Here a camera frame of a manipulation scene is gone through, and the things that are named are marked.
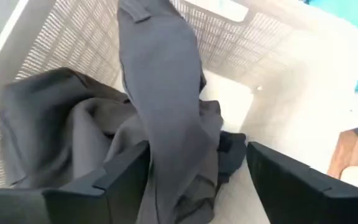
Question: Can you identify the dark grey garment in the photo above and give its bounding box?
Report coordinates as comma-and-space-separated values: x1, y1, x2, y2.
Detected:
0, 0, 225, 224

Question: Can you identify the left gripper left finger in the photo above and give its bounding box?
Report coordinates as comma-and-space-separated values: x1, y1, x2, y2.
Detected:
0, 141, 151, 224

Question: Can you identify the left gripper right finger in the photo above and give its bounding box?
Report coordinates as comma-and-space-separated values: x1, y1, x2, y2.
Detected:
246, 141, 358, 224

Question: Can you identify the navy garment with label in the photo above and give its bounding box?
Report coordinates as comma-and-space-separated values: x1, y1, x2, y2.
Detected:
216, 130, 247, 185

